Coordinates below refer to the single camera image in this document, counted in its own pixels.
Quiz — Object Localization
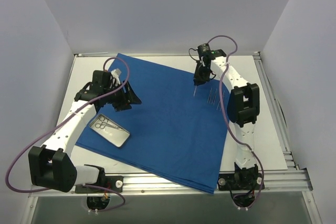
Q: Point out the steel instrument tray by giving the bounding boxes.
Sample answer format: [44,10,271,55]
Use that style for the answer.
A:
[89,114,130,148]

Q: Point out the steel ring-handled forceps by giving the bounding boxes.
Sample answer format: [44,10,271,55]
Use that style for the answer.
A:
[94,122,123,131]

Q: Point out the blue surgical wrap cloth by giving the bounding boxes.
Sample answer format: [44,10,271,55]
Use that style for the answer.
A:
[76,54,227,193]

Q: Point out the steel ring-handled scissors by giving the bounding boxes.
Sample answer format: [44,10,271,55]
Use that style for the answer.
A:
[95,115,120,127]

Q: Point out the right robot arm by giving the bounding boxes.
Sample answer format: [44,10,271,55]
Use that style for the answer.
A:
[193,44,260,189]

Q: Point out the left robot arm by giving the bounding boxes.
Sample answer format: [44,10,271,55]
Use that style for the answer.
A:
[28,69,142,192]

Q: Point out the aluminium back rail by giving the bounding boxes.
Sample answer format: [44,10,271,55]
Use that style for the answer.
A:
[73,51,261,57]

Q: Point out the aluminium rail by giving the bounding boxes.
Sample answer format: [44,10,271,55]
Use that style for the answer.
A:
[73,51,261,57]
[253,55,298,170]
[28,169,313,197]

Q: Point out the aluminium right rail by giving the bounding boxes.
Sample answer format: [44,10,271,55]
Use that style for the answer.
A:
[253,55,298,170]

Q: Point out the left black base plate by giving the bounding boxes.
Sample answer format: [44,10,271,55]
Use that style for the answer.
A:
[75,176,123,194]

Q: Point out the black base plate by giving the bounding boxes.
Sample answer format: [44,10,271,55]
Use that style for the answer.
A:
[217,173,262,191]
[75,176,123,194]

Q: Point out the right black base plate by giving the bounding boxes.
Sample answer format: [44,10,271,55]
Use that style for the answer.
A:
[217,173,262,191]

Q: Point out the aluminium front rail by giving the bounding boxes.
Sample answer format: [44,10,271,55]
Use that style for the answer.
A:
[28,169,313,197]

